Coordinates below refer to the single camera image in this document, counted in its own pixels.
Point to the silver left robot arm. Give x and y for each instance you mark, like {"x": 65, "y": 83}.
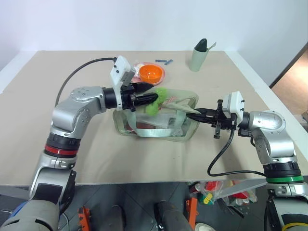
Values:
{"x": 72, "y": 113}

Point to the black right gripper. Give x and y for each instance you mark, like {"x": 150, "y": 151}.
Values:
{"x": 222, "y": 120}

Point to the black pointed object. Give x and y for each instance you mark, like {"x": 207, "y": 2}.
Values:
{"x": 201, "y": 45}

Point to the pink plastic plate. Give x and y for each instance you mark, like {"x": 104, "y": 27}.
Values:
{"x": 163, "y": 75}

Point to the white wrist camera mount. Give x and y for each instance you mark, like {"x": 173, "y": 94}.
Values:
{"x": 234, "y": 102}
{"x": 120, "y": 68}

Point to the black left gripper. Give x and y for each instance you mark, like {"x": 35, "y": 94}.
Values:
{"x": 127, "y": 97}

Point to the orange plastic bowl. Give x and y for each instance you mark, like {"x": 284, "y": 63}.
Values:
{"x": 150, "y": 73}

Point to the pale green cup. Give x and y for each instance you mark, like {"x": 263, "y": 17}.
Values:
{"x": 197, "y": 60}

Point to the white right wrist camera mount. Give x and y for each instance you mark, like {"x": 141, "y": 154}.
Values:
{"x": 234, "y": 102}

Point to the clear bag of colourful items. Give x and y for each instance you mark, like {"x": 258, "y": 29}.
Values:
{"x": 211, "y": 193}

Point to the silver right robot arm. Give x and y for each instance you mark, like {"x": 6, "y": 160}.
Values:
{"x": 272, "y": 130}

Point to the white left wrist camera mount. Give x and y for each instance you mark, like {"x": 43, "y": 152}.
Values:
{"x": 120, "y": 68}

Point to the pale paper strip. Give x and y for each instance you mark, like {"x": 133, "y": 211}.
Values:
{"x": 211, "y": 46}

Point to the green transparent zip pouch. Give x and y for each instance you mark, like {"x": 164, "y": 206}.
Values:
{"x": 154, "y": 131}

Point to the orange metal stand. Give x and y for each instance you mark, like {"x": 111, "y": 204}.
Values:
{"x": 192, "y": 211}
{"x": 84, "y": 217}

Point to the brown wooden door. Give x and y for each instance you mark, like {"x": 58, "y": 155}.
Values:
{"x": 292, "y": 79}

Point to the dark rounded shape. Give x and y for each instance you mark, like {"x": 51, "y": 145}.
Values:
{"x": 116, "y": 217}
{"x": 170, "y": 216}

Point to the small blue plastic piece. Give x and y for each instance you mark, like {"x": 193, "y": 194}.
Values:
{"x": 169, "y": 62}
{"x": 160, "y": 60}

